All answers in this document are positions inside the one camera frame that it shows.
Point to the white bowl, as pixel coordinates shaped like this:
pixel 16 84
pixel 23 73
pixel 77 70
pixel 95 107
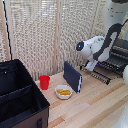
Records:
pixel 63 94

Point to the red plastic cup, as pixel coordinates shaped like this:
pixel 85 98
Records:
pixel 44 82

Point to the black toaster oven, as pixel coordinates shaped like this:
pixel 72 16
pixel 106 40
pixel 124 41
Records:
pixel 116 60

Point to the yellow food pieces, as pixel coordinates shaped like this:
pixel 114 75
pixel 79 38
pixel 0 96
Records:
pixel 63 91

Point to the dark blue book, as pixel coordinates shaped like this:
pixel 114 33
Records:
pixel 72 77

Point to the wooden screen post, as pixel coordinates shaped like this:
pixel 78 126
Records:
pixel 56 40

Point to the woven bamboo screen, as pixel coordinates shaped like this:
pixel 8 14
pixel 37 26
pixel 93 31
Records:
pixel 30 36

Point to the black fabric storage box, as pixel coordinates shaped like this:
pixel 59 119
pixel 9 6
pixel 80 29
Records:
pixel 20 96

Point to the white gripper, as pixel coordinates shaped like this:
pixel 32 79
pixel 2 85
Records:
pixel 91 65

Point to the white black Franka robot arm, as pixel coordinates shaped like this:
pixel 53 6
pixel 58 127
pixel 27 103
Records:
pixel 108 33

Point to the thin black pole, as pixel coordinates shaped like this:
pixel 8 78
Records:
pixel 6 30

